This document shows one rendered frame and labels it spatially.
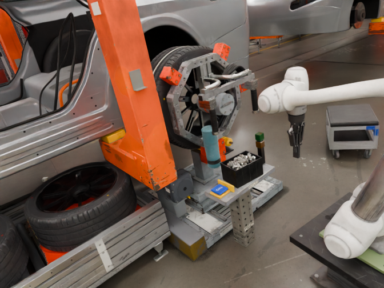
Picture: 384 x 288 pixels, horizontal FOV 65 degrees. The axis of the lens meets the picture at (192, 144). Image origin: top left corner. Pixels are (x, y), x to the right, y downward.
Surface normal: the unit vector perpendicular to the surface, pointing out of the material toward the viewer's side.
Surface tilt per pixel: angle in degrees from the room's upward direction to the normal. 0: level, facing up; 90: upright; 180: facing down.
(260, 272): 0
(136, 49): 90
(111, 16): 90
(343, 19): 97
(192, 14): 90
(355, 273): 0
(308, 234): 0
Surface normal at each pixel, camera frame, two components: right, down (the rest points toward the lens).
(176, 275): -0.18, -0.89
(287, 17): -0.63, 0.46
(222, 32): 0.63, 0.23
